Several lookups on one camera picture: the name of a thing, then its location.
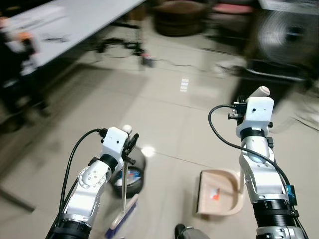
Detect broom with blue bristles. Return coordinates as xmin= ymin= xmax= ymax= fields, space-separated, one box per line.
xmin=106 ymin=124 xmax=140 ymax=237

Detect power strip on floor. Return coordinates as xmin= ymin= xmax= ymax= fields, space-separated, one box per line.
xmin=141 ymin=54 xmax=156 ymax=69

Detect round metal floor fan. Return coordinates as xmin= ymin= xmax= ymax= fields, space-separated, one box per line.
xmin=251 ymin=9 xmax=311 ymax=67

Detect dark round trash bin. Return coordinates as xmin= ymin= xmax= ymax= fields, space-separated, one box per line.
xmin=111 ymin=146 xmax=147 ymax=199

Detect dark robot foot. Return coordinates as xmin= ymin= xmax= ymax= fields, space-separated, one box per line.
xmin=174 ymin=224 xmax=212 ymax=239

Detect white long table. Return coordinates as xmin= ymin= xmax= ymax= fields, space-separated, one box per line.
xmin=0 ymin=0 xmax=146 ymax=69

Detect dark round stool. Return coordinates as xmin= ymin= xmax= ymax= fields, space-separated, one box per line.
xmin=152 ymin=0 xmax=208 ymax=37

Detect black and orange device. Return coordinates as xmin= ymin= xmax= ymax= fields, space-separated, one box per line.
xmin=0 ymin=17 xmax=41 ymax=76

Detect black box under fan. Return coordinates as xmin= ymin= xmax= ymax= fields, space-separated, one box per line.
xmin=231 ymin=60 xmax=312 ymax=103

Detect pink chair seat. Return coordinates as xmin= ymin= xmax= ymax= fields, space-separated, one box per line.
xmin=211 ymin=2 xmax=256 ymax=15

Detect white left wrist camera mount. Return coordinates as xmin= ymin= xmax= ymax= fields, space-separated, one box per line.
xmin=101 ymin=126 xmax=132 ymax=160

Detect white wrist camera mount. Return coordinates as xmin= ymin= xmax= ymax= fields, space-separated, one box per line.
xmin=228 ymin=97 xmax=275 ymax=138
xmin=101 ymin=126 xmax=132 ymax=160

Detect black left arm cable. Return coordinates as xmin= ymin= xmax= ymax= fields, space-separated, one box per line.
xmin=59 ymin=128 xmax=109 ymax=216

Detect black cable bundle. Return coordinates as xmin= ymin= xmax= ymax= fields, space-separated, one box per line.
xmin=96 ymin=37 xmax=146 ymax=56

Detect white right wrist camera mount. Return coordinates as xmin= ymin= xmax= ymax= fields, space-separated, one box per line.
xmin=228 ymin=97 xmax=275 ymax=138

